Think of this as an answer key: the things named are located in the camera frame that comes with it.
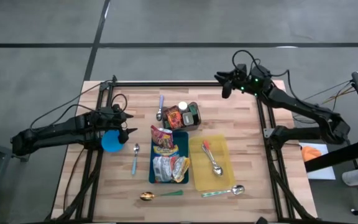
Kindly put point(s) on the blue plastic cup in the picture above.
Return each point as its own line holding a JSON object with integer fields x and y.
{"x": 110, "y": 143}

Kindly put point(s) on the yellow blue ramen packet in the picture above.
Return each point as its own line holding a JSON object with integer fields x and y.
{"x": 166, "y": 152}

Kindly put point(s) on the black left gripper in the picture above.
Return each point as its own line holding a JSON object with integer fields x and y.
{"x": 112, "y": 118}

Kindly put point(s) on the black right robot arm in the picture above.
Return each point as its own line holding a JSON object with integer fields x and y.
{"x": 303, "y": 105}

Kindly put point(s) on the white-lidded bagel seasoning jar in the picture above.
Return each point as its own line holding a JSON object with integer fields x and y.
{"x": 182, "y": 106}

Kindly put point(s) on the teal plastic bin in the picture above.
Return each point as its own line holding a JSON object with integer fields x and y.
{"x": 183, "y": 143}

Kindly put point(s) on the white red ramen packet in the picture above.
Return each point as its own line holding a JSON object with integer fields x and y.
{"x": 162, "y": 169}

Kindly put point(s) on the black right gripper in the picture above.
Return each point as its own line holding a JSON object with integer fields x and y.
{"x": 242, "y": 79}

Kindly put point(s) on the black equipment stand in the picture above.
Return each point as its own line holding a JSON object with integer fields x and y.
{"x": 337, "y": 157}

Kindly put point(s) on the orange cloth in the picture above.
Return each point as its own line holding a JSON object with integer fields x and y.
{"x": 311, "y": 154}

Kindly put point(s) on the smoky grey plastic bin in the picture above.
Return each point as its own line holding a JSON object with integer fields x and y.
{"x": 199, "y": 123}

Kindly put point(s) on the grey metal bracket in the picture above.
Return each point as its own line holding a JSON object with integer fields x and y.
{"x": 269, "y": 133}

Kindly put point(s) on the green rectangular tin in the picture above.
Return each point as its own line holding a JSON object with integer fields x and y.
{"x": 193, "y": 109}

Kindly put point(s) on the black aluminium table frame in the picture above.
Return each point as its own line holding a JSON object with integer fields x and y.
{"x": 182, "y": 84}

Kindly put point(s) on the translucent yellow plastic bin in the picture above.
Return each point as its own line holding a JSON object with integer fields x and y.
{"x": 225, "y": 161}

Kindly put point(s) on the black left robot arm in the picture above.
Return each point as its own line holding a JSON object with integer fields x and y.
{"x": 57, "y": 130}

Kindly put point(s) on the white paper sheet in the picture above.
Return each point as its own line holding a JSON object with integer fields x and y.
{"x": 322, "y": 171}

